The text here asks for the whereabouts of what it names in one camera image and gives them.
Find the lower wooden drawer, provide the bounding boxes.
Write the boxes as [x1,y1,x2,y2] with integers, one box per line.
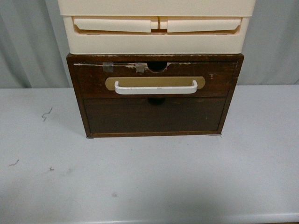
[84,98,226,133]

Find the grey curtain backdrop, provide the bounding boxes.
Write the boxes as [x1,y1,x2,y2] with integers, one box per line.
[0,0,299,88]

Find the cream plastic storage box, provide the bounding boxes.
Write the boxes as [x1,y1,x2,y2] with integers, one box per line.
[63,16,249,55]

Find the wooden drawer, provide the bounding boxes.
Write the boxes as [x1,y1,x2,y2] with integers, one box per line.
[84,98,226,133]
[74,62,236,98]

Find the upper wooden drawer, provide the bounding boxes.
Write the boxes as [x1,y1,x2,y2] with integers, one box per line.
[74,62,236,98]

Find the tan handle backing plate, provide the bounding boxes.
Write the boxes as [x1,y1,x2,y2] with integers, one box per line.
[105,77,206,91]

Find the dark brown wooden drawer cabinet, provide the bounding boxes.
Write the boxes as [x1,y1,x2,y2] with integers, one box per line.
[67,54,244,138]

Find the grey tape piece right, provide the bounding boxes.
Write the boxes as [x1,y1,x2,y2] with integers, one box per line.
[135,63,147,73]

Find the upper cream plastic box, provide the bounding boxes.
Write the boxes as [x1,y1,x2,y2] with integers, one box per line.
[58,0,255,17]

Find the grey tape piece left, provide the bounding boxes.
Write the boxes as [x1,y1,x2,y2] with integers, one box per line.
[102,63,114,73]

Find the grey tape piece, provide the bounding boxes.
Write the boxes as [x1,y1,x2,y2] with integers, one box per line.
[135,63,147,73]
[102,63,114,73]

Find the white drawer handle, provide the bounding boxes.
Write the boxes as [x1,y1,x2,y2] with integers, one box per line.
[114,80,198,95]

